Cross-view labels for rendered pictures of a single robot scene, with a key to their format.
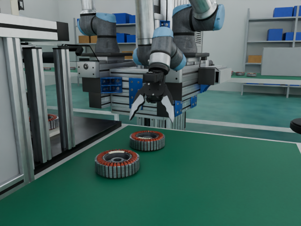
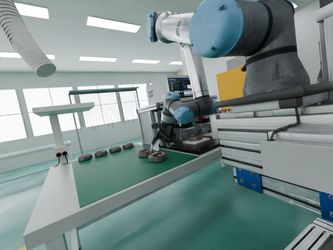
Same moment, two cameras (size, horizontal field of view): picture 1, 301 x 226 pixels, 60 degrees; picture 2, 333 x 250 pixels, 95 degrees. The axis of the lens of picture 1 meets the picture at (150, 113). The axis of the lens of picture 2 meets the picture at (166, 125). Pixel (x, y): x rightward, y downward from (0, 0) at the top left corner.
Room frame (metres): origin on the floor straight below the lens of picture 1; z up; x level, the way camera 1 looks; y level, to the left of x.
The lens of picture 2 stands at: (1.40, -0.70, 1.03)
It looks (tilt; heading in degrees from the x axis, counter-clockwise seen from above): 5 degrees down; 126
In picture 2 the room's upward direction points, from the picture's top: 10 degrees counter-clockwise
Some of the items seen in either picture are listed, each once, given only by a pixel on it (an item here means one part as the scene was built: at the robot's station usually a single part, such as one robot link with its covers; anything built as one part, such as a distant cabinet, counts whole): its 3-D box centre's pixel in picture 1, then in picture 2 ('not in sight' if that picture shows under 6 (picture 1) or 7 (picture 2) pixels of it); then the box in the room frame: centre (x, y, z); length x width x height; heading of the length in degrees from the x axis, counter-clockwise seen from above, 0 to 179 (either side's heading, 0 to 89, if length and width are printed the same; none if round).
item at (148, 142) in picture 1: (147, 140); (157, 156); (0.79, 0.01, 0.77); 0.11 x 0.11 x 0.04
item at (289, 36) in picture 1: (293, 36); not in sight; (6.19, -3.25, 1.37); 0.42 x 0.36 x 0.18; 161
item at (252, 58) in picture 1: (256, 58); not in sight; (6.47, -2.57, 0.87); 0.40 x 0.36 x 0.17; 159
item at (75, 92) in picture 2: not in sight; (112, 124); (-2.36, 1.98, 0.96); 1.84 x 0.50 x 1.93; 69
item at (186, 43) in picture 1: (182, 43); (271, 73); (1.40, -0.17, 1.09); 0.15 x 0.15 x 0.10
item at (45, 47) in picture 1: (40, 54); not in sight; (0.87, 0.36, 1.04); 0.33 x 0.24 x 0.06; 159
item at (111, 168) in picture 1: (117, 162); (145, 152); (0.62, 0.08, 0.77); 0.11 x 0.11 x 0.04
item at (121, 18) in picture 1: (122, 19); not in sight; (7.76, 0.80, 1.92); 0.42 x 0.42 x 0.28; 70
